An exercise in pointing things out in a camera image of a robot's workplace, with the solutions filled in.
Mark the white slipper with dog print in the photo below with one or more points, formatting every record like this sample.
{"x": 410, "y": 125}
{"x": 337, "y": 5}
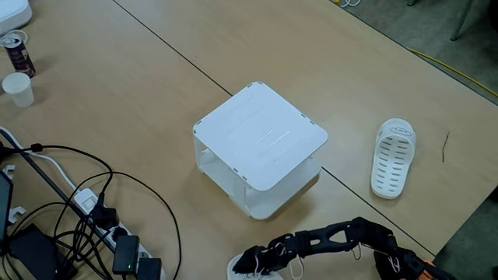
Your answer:
{"x": 233, "y": 274}
{"x": 391, "y": 167}

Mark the white two-tier shoe rack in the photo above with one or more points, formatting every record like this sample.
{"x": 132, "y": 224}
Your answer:
{"x": 260, "y": 136}

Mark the black power adapter green light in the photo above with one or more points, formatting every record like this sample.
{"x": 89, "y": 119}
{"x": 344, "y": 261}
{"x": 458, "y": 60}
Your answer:
{"x": 125, "y": 254}

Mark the black plug charger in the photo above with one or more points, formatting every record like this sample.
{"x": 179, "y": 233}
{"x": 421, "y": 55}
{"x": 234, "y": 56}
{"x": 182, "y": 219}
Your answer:
{"x": 103, "y": 215}

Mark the white power strip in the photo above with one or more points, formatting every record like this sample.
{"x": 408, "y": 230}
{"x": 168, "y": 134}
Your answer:
{"x": 87, "y": 202}

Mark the black flat power brick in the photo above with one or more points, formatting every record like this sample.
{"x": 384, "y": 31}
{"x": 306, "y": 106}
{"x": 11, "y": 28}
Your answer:
{"x": 35, "y": 253}

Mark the dark laptop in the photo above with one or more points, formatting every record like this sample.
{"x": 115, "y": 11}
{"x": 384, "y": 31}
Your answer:
{"x": 4, "y": 206}

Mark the white paper cup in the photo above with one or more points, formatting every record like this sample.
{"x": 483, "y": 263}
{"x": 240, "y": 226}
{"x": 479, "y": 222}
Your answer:
{"x": 17, "y": 89}

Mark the grey chair leg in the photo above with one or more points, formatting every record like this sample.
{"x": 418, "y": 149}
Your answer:
{"x": 463, "y": 19}

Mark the purple drink can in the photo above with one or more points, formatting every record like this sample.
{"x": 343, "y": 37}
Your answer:
{"x": 20, "y": 58}

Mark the white box device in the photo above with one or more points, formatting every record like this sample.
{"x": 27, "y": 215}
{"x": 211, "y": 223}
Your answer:
{"x": 13, "y": 13}

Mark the white printed bracket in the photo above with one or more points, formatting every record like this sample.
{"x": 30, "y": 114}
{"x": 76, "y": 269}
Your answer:
{"x": 9, "y": 171}
{"x": 16, "y": 214}

